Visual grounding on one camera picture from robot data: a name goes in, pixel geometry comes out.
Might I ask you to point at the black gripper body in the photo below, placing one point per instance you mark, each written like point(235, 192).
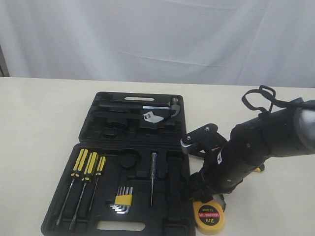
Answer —
point(226, 167)

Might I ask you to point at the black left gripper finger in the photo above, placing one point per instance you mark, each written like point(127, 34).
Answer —
point(199, 189)

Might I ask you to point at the yellow utility knife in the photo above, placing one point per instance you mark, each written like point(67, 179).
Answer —
point(260, 168)

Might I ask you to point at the yellow measuring tape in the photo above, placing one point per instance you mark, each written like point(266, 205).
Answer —
point(209, 217)

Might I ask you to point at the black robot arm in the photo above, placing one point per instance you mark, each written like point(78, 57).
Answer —
point(284, 133)

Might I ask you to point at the black plastic tool case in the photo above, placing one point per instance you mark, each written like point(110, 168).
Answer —
point(128, 149)

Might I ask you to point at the voltage tester screwdriver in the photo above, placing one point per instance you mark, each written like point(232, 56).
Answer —
point(153, 175)

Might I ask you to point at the hex key set yellow holder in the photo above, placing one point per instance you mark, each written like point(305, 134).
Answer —
point(123, 200)

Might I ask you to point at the silver adjustable wrench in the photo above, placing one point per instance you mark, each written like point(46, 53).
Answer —
point(151, 121)

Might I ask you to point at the small yellow black screwdriver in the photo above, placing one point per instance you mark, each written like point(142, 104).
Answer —
point(99, 172)

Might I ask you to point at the white backdrop curtain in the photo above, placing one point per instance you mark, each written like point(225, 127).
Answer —
point(219, 42)

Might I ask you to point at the middle yellow black screwdriver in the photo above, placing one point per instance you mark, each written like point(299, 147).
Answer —
point(87, 178)

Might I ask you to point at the large yellow black screwdriver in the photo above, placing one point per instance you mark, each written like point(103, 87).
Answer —
point(75, 174)

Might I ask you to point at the pliers black orange handles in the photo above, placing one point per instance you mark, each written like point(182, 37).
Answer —
point(202, 145)

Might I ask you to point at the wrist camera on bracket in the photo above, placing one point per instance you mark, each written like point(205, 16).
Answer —
point(206, 129)

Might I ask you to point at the claw hammer black handle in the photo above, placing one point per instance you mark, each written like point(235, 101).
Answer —
point(174, 107)

